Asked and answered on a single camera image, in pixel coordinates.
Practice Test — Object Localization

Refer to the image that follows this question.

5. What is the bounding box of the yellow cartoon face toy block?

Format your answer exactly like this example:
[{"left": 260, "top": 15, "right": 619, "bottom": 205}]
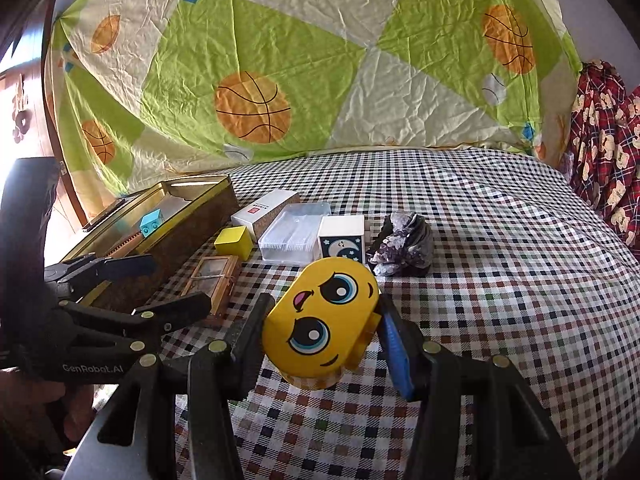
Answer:
[{"left": 262, "top": 257, "right": 382, "bottom": 390}]

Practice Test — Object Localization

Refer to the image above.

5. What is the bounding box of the yellow cube block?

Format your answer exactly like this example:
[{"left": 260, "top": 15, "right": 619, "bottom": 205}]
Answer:
[{"left": 214, "top": 226, "right": 254, "bottom": 261}]

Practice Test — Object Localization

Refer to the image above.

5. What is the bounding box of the purple black crystal rock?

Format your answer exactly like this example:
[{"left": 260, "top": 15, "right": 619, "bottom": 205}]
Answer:
[{"left": 366, "top": 211, "right": 434, "bottom": 278}]

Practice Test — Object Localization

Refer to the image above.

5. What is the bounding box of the white box with red logo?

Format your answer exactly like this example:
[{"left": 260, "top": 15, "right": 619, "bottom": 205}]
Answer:
[{"left": 231, "top": 190, "right": 300, "bottom": 242}]

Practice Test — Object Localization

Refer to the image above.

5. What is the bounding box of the left hand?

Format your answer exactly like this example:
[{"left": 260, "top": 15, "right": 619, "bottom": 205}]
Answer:
[{"left": 1, "top": 370, "right": 96, "bottom": 451}]

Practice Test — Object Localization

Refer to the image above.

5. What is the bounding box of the small blue cube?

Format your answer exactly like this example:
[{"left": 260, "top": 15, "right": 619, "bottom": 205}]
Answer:
[{"left": 139, "top": 208, "right": 163, "bottom": 238}]

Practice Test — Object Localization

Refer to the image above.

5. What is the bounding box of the small wooden framed box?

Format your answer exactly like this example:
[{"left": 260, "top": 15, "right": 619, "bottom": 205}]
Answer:
[{"left": 181, "top": 256, "right": 241, "bottom": 318}]

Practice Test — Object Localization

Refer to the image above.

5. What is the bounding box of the gold metal tin box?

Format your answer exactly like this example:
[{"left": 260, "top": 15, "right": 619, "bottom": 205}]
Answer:
[{"left": 65, "top": 174, "right": 239, "bottom": 313}]

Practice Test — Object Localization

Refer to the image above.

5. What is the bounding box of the clear plastic case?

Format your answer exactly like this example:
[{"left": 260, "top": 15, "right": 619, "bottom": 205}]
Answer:
[{"left": 258, "top": 203, "right": 331, "bottom": 266}]

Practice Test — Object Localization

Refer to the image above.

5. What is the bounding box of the white box with moon print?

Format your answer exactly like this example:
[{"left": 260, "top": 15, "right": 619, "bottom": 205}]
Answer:
[{"left": 318, "top": 214, "right": 366, "bottom": 264}]

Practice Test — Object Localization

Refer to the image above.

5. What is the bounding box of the green basketball print sheet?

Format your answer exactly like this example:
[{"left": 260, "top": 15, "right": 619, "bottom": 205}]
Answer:
[{"left": 47, "top": 0, "right": 579, "bottom": 212}]

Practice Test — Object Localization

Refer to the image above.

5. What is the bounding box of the red plaid bear fabric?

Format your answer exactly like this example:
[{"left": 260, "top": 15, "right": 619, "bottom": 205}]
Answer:
[{"left": 565, "top": 61, "right": 640, "bottom": 256}]

